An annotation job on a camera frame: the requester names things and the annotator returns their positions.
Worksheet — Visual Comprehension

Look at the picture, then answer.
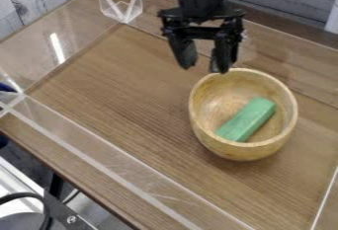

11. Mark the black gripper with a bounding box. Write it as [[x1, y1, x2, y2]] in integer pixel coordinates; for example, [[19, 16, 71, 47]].
[[158, 0, 245, 74]]

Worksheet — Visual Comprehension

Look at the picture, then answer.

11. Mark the light brown wooden bowl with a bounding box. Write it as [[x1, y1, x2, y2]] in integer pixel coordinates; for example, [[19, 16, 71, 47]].
[[189, 68, 298, 162]]

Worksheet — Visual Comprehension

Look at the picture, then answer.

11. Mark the green rectangular block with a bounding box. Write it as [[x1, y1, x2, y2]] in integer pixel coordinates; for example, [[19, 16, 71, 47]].
[[215, 97, 277, 142]]

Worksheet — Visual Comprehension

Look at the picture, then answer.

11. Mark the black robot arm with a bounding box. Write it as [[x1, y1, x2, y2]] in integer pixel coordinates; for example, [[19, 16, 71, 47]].
[[158, 0, 245, 74]]

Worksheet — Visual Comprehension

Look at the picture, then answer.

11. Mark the blue object at left edge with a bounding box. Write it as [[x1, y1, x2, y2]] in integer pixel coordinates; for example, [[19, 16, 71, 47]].
[[0, 82, 18, 93]]

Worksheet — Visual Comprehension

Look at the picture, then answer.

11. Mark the black table leg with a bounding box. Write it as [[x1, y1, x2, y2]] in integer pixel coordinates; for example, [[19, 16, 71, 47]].
[[50, 174, 64, 198]]

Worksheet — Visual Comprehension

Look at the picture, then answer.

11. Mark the black metal bracket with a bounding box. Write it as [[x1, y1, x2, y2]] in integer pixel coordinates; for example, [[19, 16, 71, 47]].
[[44, 193, 98, 230]]

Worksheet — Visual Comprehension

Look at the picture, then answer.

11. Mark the black cable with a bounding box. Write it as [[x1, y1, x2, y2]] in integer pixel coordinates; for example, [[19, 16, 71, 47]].
[[0, 192, 54, 230]]

